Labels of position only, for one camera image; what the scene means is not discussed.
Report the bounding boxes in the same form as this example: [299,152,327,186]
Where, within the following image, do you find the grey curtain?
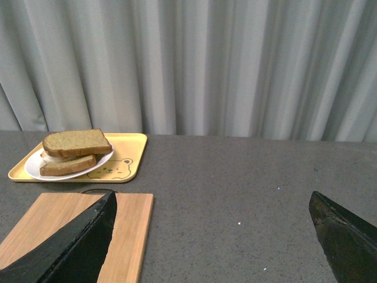
[1,1,376,142]

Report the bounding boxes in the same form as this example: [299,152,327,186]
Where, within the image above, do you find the fake fried egg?
[40,150,77,163]

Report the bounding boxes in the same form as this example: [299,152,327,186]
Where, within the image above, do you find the white round plate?
[24,144,114,182]

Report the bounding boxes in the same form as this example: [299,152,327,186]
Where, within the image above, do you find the bread slice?
[39,154,97,176]
[42,129,113,157]

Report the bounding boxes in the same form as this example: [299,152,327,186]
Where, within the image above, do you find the bamboo cutting board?
[1,190,153,282]

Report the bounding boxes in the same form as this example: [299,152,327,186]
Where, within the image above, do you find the yellow bear tray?
[8,133,147,183]

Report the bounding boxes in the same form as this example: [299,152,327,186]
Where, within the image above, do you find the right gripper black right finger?
[309,191,376,282]

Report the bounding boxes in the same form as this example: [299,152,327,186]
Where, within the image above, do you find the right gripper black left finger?
[1,190,117,282]

